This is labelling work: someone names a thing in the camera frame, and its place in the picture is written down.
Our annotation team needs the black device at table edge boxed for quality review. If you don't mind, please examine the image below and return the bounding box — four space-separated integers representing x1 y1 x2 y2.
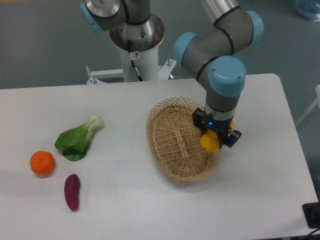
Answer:
302 202 320 229

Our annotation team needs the blue object top right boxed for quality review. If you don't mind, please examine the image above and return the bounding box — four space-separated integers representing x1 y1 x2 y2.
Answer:
295 0 320 22

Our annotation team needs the orange tangerine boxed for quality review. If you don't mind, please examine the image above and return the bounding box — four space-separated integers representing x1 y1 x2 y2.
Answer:
29 150 56 175

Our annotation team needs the white frame at right edge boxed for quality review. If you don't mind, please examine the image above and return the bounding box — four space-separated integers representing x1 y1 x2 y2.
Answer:
295 84 320 127

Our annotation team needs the purple sweet potato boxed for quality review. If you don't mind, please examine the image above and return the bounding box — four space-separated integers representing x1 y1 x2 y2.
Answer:
64 174 80 211

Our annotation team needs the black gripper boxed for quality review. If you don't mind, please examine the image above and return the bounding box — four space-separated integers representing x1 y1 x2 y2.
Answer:
192 108 242 149

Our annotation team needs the woven wicker basket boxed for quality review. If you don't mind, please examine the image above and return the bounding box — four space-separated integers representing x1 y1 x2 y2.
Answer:
146 96 222 183

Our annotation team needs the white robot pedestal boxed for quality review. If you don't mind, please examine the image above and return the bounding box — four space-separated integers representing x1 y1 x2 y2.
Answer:
85 12 178 85

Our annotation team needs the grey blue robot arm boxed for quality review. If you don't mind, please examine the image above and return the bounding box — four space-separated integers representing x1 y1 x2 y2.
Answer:
80 0 264 152

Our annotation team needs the green bok choy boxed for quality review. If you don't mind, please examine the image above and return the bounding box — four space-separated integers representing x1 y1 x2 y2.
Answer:
54 115 104 162

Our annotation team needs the yellow mango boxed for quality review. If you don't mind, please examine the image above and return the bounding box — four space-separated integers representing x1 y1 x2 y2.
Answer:
200 121 236 153

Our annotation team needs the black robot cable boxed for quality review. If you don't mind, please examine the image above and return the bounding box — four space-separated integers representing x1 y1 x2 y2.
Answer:
127 39 145 82

